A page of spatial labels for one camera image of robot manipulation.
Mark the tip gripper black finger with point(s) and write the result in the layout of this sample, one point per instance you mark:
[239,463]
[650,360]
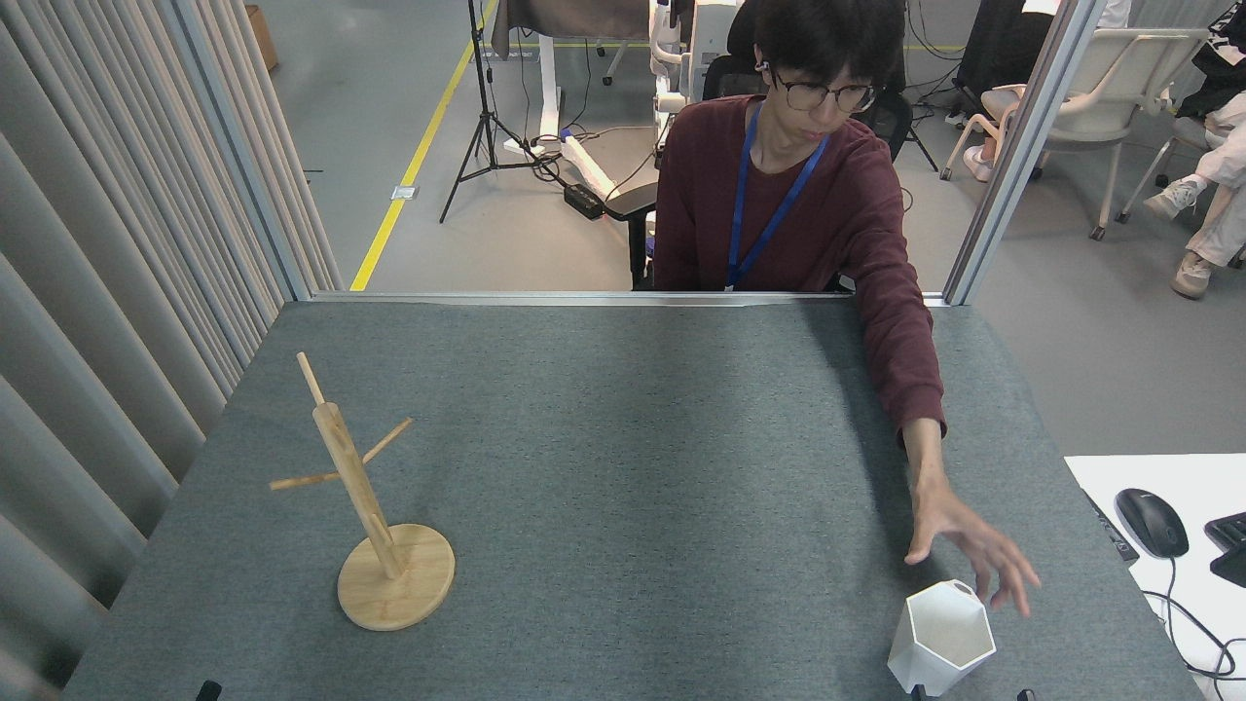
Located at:
[208,691]

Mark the white stand on wheels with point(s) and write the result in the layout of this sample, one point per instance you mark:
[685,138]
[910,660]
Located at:
[550,97]

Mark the black label strip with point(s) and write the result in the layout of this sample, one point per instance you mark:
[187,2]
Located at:
[1112,528]

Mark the black computer mouse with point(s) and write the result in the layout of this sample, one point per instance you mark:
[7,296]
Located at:
[1152,522]

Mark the seated person in pale trousers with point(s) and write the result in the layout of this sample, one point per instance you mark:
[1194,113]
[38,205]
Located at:
[1222,185]

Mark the black camera tripod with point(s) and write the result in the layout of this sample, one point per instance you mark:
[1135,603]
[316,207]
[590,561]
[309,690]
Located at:
[484,117]

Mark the beige pleated curtain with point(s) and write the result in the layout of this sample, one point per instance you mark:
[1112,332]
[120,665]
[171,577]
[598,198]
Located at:
[107,243]

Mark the black keyboard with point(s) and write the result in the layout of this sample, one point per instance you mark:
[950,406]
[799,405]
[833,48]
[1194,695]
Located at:
[1230,545]

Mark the brown cardboard box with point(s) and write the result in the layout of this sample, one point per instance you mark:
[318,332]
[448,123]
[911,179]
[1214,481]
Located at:
[261,37]

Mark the white side table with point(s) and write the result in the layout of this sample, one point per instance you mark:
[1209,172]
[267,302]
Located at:
[1207,477]

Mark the person across table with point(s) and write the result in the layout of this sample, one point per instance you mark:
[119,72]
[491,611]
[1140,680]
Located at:
[779,214]

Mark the silver frame crossbar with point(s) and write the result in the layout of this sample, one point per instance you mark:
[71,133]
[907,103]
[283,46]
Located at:
[584,296]

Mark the white angular cup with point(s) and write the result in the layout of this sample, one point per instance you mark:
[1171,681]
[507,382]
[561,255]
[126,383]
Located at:
[939,643]

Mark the person's left hand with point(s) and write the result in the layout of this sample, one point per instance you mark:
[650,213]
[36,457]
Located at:
[949,526]

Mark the silver floor socket plate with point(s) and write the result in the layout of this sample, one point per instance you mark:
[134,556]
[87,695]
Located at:
[404,193]

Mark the wooden cup rack stand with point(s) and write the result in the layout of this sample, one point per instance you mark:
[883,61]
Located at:
[380,545]

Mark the white machine column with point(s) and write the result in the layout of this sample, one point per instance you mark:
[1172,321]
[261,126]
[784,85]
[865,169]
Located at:
[677,68]

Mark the black-rimmed glasses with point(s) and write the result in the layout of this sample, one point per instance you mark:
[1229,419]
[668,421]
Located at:
[827,94]

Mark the white plastic chair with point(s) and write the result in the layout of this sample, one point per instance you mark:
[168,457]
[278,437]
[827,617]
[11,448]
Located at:
[1119,88]

